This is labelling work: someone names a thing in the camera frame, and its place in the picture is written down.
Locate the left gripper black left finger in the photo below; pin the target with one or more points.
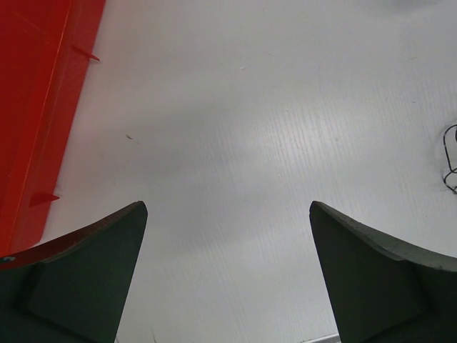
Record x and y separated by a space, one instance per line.
73 288

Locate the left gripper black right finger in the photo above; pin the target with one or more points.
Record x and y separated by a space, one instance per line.
383 289

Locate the red plastic tray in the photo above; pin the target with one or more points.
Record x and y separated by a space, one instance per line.
46 49

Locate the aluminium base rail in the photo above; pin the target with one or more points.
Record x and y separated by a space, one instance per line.
332 338

